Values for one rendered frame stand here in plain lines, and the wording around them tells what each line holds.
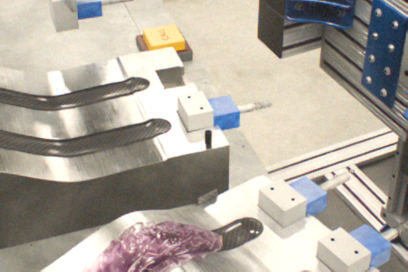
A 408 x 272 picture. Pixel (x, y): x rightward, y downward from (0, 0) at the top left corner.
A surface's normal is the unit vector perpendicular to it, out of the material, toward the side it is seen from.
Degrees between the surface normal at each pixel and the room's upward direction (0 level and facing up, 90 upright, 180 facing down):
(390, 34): 90
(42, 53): 0
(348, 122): 0
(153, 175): 90
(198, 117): 90
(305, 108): 0
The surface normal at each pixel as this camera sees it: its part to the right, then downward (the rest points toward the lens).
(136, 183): 0.32, 0.57
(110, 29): 0.00, -0.80
